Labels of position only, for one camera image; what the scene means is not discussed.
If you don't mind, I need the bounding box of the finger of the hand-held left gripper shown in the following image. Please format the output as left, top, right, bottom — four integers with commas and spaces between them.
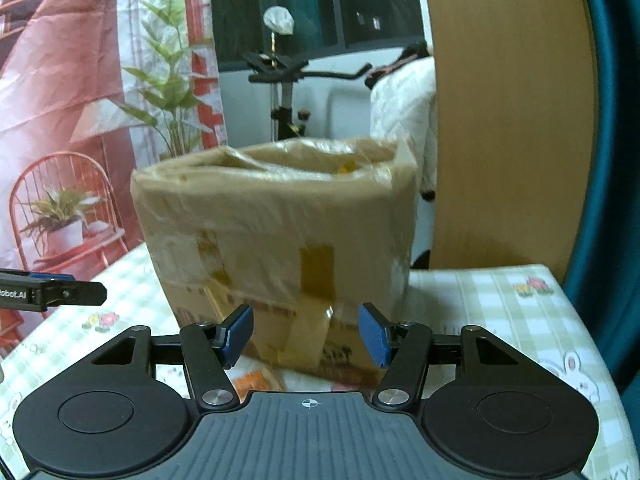
44, 282, 108, 307
0, 270, 77, 283

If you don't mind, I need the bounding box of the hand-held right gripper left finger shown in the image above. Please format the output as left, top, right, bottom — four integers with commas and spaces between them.
92, 304, 255, 414

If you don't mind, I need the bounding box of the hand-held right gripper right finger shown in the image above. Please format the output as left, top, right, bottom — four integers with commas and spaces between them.
358, 302, 519, 412

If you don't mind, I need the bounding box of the taped cardboard box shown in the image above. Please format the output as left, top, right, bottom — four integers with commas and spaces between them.
131, 135, 419, 392

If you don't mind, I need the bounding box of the beige and orange snack packet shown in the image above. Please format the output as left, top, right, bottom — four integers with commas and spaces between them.
231, 366, 289, 404

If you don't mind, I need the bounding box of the checked green tablecloth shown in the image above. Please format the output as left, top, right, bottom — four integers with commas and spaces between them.
0, 242, 632, 480

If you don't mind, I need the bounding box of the white quilted blanket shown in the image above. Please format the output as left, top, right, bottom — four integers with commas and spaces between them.
369, 56, 439, 203

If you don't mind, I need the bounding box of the exercise bike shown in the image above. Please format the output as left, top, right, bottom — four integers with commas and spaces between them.
240, 49, 374, 142

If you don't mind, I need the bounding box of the wooden board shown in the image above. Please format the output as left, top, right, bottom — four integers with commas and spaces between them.
419, 0, 594, 282

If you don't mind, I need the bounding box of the white plastic bag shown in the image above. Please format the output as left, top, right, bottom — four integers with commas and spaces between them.
263, 6, 296, 37

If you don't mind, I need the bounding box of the dark window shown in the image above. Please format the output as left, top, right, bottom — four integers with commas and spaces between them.
209, 0, 427, 72

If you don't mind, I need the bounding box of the printed wall poster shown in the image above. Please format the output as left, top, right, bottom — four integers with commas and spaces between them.
0, 0, 227, 361

